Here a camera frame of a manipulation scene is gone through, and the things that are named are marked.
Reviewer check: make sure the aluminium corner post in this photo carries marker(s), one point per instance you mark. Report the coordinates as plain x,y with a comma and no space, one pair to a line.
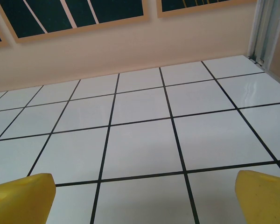
266,30

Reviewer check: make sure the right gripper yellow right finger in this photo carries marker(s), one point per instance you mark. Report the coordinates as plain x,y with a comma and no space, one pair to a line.
266,200

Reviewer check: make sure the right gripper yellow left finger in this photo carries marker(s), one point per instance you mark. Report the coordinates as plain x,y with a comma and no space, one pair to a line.
21,198

